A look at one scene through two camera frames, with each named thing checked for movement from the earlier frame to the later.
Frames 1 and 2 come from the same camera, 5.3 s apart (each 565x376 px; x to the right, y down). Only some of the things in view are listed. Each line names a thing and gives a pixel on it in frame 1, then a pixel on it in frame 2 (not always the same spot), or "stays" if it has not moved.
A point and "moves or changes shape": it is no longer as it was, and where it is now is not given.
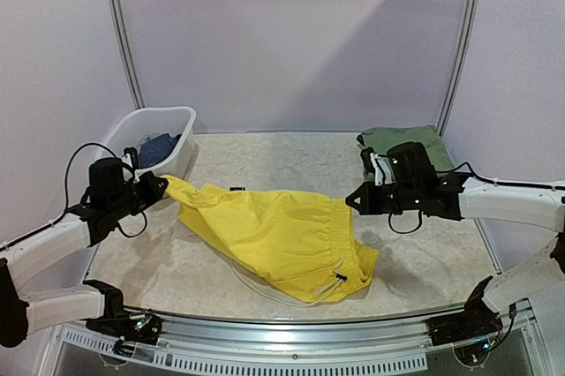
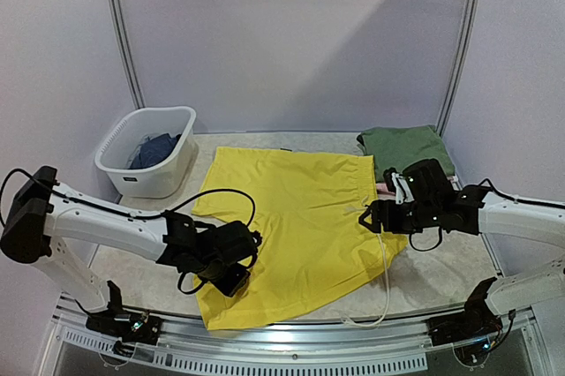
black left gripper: x=153 y=194 -> x=231 y=287
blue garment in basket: x=155 y=149 stays
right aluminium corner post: x=474 y=4 stays
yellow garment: x=303 y=247 moves or changes shape
